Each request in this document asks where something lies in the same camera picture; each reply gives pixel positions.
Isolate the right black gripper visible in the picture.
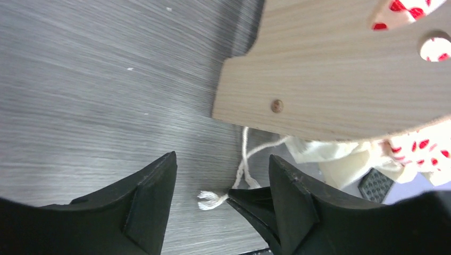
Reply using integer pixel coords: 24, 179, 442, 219
227, 187, 280, 247

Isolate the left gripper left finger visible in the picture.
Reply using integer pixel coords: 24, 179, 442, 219
1, 152, 178, 254

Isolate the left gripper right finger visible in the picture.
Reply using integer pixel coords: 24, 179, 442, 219
269, 155, 450, 254

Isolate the strawberry print ruffled blanket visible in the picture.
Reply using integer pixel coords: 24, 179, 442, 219
197, 0, 451, 212

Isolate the wooden pet bed frame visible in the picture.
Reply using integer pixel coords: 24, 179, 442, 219
212, 1, 450, 141

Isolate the black perforated pad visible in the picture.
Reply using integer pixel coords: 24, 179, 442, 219
358, 168, 394, 203

